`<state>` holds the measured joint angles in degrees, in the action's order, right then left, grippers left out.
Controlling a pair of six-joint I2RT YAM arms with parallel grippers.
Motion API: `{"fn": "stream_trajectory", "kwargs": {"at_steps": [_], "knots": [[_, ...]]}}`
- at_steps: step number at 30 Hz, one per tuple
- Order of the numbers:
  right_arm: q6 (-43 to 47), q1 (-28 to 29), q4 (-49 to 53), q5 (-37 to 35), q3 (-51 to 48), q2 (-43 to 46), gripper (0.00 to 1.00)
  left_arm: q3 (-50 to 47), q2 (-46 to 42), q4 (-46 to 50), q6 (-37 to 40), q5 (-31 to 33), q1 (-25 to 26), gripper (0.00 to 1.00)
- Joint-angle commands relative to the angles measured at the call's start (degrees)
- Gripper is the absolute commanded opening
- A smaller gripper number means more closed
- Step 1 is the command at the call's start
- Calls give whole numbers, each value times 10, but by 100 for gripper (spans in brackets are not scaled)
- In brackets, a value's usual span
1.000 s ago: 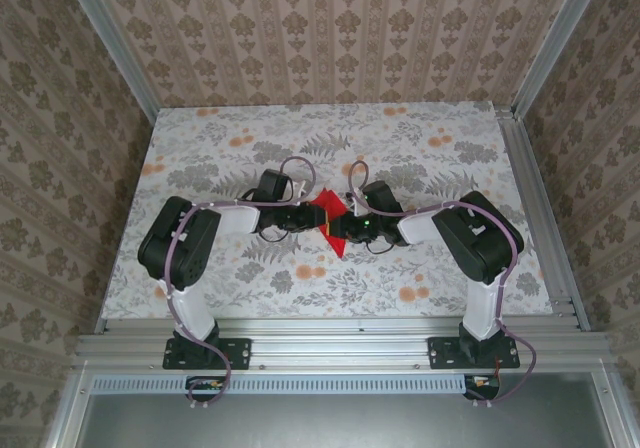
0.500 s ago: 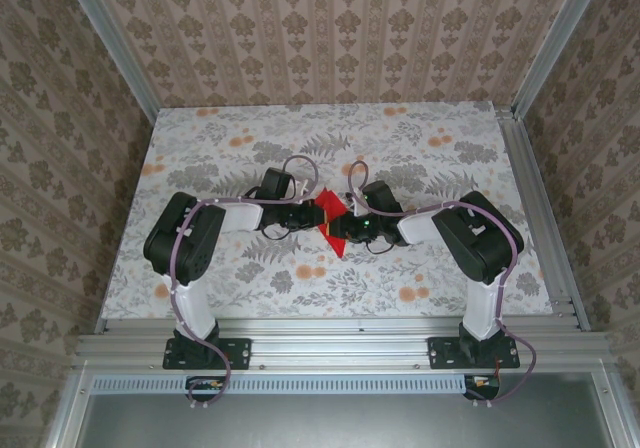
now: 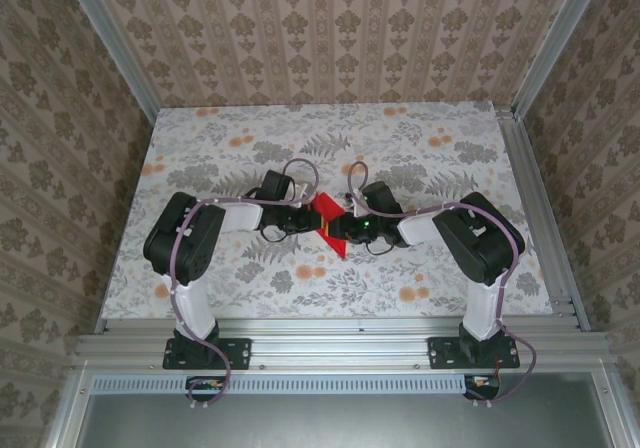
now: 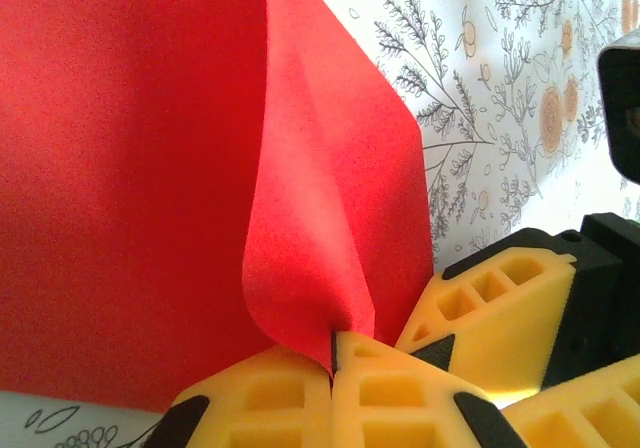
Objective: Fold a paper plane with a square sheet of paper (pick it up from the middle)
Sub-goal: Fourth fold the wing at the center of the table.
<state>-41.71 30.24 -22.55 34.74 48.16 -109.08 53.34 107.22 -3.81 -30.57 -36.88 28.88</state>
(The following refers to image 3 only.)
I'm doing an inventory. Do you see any red square cloth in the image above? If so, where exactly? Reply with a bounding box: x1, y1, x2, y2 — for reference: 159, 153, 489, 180
308, 191, 351, 261

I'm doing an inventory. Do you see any grey sheet metal panel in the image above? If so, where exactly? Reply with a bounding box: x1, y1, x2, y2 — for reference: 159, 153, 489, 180
74, 372, 619, 448

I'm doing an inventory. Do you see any floral patterned table cover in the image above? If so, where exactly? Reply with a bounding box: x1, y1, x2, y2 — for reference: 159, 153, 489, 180
99, 101, 557, 321

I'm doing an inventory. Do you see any long aluminium base rail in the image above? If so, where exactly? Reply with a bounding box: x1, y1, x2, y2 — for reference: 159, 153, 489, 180
73, 316, 612, 372

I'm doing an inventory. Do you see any aluminium table edge rail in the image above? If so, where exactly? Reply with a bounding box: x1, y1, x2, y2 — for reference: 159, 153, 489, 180
494, 109, 592, 333

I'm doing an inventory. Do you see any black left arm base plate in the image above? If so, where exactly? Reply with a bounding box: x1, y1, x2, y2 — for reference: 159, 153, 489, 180
163, 336, 251, 371

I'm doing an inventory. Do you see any grey slotted cable duct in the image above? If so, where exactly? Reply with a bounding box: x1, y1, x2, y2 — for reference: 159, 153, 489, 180
91, 373, 466, 395

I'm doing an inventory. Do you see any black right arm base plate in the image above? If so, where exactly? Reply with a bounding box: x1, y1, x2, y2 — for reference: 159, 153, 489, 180
428, 335, 521, 371

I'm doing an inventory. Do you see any black cable junction box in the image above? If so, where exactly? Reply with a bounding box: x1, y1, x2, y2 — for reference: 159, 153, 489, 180
185, 375, 227, 402
462, 373, 501, 402

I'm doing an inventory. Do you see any aluminium frame post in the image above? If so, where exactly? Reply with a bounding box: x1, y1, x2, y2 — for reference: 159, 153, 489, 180
510, 0, 612, 120
58, 0, 160, 125

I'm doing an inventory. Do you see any aluminium frame bar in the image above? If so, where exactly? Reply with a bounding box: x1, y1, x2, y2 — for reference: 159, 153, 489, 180
592, 362, 640, 448
44, 360, 96, 448

